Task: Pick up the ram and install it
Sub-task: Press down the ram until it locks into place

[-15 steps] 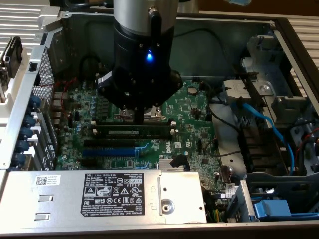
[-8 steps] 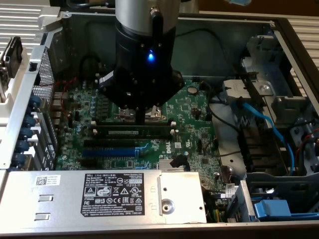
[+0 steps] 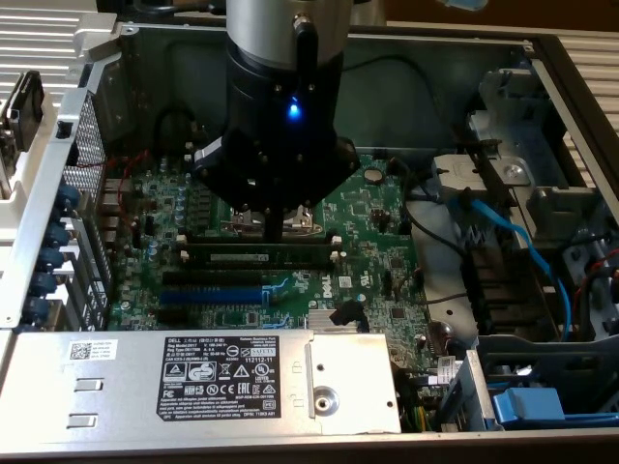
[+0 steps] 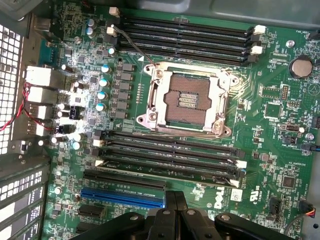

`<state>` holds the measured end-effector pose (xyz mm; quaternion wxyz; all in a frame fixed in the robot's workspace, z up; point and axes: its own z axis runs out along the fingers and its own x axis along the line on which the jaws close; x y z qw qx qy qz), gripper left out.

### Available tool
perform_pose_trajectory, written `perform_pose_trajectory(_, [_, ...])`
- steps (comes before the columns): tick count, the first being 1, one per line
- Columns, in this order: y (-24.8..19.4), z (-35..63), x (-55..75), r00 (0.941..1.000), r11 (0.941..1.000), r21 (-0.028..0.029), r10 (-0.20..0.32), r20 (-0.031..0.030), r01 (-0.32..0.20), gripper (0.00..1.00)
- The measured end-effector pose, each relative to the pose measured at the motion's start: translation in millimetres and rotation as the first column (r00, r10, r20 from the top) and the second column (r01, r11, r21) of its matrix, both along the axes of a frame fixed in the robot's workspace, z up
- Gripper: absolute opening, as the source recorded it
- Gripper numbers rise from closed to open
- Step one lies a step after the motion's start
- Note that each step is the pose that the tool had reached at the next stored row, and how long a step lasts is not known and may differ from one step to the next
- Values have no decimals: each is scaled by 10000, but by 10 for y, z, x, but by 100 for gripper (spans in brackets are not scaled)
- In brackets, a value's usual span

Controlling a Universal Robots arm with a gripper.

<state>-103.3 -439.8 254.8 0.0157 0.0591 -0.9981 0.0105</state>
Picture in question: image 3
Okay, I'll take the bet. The black wire plug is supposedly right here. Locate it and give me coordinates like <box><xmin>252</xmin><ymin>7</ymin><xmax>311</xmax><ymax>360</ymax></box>
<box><xmin>328</xmin><ymin>299</ymin><xmax>365</xmax><ymax>334</ymax></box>

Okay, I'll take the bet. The grey metal PC case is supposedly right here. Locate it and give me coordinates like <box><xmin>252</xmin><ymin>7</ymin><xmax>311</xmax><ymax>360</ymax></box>
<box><xmin>0</xmin><ymin>18</ymin><xmax>619</xmax><ymax>460</ymax></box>

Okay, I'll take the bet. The blue SATA wire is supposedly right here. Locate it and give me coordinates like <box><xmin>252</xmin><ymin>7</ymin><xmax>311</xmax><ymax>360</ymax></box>
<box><xmin>448</xmin><ymin>187</ymin><xmax>573</xmax><ymax>339</ymax></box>

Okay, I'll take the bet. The blue plastic drive latch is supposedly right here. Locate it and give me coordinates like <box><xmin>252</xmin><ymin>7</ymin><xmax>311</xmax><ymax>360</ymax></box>
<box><xmin>490</xmin><ymin>386</ymin><xmax>567</xmax><ymax>430</ymax></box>

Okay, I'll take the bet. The black ribbed plastic block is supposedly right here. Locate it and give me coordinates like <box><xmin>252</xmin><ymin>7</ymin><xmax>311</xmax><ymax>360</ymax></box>
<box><xmin>461</xmin><ymin>244</ymin><xmax>550</xmax><ymax>339</ymax></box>

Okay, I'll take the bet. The dark RAM stick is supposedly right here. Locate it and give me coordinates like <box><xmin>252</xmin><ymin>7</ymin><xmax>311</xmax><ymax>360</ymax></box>
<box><xmin>186</xmin><ymin>243</ymin><xmax>336</xmax><ymax>266</ymax></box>

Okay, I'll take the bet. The grey metal disk bay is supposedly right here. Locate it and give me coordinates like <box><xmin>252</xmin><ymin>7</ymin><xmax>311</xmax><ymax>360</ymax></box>
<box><xmin>466</xmin><ymin>67</ymin><xmax>619</xmax><ymax>339</ymax></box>

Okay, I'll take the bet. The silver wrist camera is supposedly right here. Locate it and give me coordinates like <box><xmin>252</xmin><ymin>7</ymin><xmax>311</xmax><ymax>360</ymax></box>
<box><xmin>194</xmin><ymin>137</ymin><xmax>224</xmax><ymax>166</ymax></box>

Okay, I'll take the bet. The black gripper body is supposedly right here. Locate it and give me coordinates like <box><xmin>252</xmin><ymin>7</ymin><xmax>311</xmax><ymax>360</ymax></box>
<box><xmin>192</xmin><ymin>45</ymin><xmax>360</xmax><ymax>189</ymax></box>

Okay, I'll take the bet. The silver drive bracket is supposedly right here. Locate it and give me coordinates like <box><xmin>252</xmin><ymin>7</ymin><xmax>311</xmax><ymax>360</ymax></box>
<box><xmin>431</xmin><ymin>153</ymin><xmax>533</xmax><ymax>207</ymax></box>

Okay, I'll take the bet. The black plastic strip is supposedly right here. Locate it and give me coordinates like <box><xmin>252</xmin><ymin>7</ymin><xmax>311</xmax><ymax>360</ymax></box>
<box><xmin>452</xmin><ymin>123</ymin><xmax>521</xmax><ymax>214</ymax></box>

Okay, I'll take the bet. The silver chipset heatsink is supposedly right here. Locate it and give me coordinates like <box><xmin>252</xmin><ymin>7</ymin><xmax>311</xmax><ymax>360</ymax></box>
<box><xmin>308</xmin><ymin>308</ymin><xmax>362</xmax><ymax>334</ymax></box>

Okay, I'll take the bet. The green motherboard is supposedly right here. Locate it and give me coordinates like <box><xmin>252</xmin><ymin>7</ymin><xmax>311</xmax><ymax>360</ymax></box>
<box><xmin>103</xmin><ymin>152</ymin><xmax>468</xmax><ymax>434</ymax></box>

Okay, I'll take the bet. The red and black twisted wire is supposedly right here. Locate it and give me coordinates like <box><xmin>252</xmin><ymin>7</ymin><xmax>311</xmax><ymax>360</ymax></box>
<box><xmin>76</xmin><ymin>149</ymin><xmax>152</xmax><ymax>231</ymax></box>

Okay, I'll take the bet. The silver power supply with label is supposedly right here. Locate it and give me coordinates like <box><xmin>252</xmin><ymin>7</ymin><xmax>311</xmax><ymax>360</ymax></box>
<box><xmin>0</xmin><ymin>331</ymin><xmax>403</xmax><ymax>436</ymax></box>

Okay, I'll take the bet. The silver CPU socket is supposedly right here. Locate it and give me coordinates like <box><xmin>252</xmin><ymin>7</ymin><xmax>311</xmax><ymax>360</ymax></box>
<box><xmin>220</xmin><ymin>195</ymin><xmax>325</xmax><ymax>239</ymax></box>

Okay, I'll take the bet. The long blue expansion slot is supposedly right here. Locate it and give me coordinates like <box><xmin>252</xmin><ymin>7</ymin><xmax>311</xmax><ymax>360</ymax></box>
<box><xmin>157</xmin><ymin>285</ymin><xmax>281</xmax><ymax>306</ymax></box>

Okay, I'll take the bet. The blue card retainer clip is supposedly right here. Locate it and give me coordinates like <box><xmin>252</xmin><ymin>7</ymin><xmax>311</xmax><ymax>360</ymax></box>
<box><xmin>47</xmin><ymin>217</ymin><xmax>74</xmax><ymax>246</ymax></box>
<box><xmin>31</xmin><ymin>272</ymin><xmax>58</xmax><ymax>297</ymax></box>
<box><xmin>55</xmin><ymin>186</ymin><xmax>82</xmax><ymax>217</ymax></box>
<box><xmin>23</xmin><ymin>297</ymin><xmax>51</xmax><ymax>324</ymax></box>
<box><xmin>39</xmin><ymin>246</ymin><xmax>67</xmax><ymax>271</ymax></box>

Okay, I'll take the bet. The short black expansion slot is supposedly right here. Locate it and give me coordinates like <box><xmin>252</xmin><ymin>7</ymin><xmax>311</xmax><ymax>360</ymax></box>
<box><xmin>154</xmin><ymin>307</ymin><xmax>195</xmax><ymax>325</ymax></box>

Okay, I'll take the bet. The black wire with plug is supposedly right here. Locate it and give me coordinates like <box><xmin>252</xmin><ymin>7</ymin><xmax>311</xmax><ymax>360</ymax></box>
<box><xmin>343</xmin><ymin>54</ymin><xmax>449</xmax><ymax>146</ymax></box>

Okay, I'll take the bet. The yellow and green wire bundle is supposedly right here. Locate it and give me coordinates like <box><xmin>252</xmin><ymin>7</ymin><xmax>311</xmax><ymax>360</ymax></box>
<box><xmin>403</xmin><ymin>403</ymin><xmax>434</xmax><ymax>434</ymax></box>

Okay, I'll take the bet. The red and black wire bundle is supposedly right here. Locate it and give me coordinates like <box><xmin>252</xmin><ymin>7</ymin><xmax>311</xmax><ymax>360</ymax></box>
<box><xmin>577</xmin><ymin>255</ymin><xmax>619</xmax><ymax>292</ymax></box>

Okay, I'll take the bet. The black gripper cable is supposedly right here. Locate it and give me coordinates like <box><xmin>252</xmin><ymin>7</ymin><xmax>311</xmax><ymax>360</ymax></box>
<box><xmin>291</xmin><ymin>13</ymin><xmax>321</xmax><ymax>98</ymax></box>

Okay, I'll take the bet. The dark graphics card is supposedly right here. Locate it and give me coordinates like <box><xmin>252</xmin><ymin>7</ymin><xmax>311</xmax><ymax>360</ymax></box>
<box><xmin>0</xmin><ymin>69</ymin><xmax>45</xmax><ymax>194</ymax></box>

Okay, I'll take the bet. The long black expansion slot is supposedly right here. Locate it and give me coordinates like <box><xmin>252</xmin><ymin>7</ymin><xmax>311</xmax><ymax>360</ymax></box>
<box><xmin>162</xmin><ymin>269</ymin><xmax>266</xmax><ymax>288</ymax></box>

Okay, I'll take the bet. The grey metal drive cage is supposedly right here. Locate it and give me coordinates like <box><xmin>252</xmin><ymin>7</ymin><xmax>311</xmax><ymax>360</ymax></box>
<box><xmin>437</xmin><ymin>333</ymin><xmax>619</xmax><ymax>434</ymax></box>

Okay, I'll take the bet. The black background object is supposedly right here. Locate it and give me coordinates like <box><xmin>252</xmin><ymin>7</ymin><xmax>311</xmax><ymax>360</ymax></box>
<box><xmin>95</xmin><ymin>0</ymin><xmax>171</xmax><ymax>15</ymax></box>

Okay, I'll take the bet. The black curved wire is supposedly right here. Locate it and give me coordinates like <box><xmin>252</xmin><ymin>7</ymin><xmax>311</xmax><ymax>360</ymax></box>
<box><xmin>386</xmin><ymin>155</ymin><xmax>468</xmax><ymax>255</ymax></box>

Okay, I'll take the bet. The black looped wire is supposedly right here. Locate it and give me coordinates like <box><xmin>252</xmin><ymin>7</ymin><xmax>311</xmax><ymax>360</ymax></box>
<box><xmin>153</xmin><ymin>106</ymin><xmax>198</xmax><ymax>157</ymax></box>

